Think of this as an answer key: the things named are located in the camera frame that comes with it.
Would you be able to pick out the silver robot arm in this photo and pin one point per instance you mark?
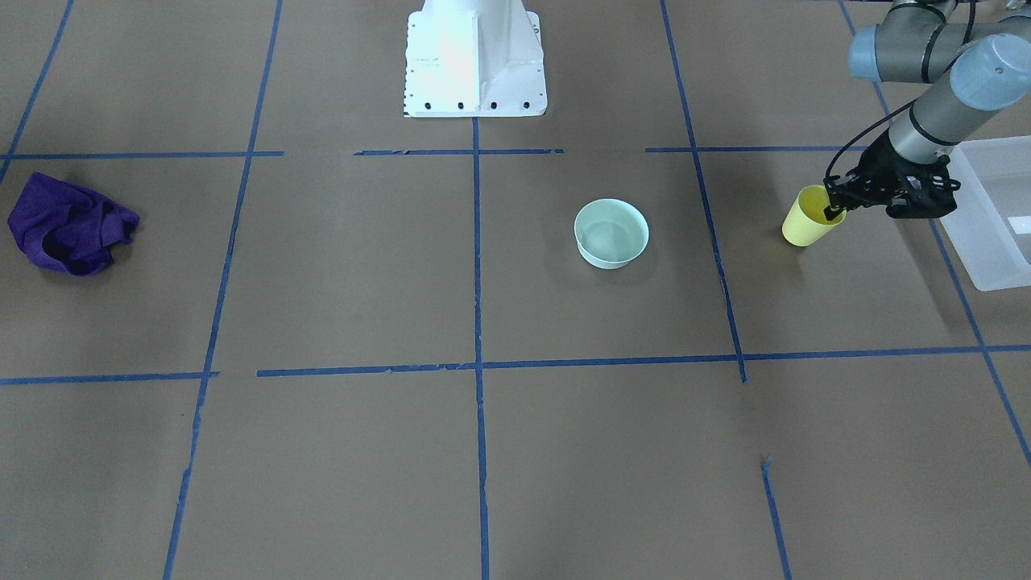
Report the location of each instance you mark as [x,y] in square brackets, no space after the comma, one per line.
[970,71]

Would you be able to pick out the purple cloth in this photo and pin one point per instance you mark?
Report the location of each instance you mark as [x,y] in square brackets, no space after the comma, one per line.
[67,228]

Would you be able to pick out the mint green bowl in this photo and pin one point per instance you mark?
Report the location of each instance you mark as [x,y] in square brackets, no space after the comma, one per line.
[610,233]

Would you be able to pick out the yellow plastic cup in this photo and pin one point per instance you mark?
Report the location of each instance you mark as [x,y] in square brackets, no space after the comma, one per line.
[803,224]

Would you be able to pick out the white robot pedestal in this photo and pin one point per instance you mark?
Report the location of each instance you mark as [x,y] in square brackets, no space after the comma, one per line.
[474,59]

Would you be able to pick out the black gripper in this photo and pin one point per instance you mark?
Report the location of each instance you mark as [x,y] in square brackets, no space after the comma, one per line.
[879,168]

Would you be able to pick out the clear plastic box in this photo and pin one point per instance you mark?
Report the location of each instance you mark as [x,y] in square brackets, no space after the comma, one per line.
[990,229]

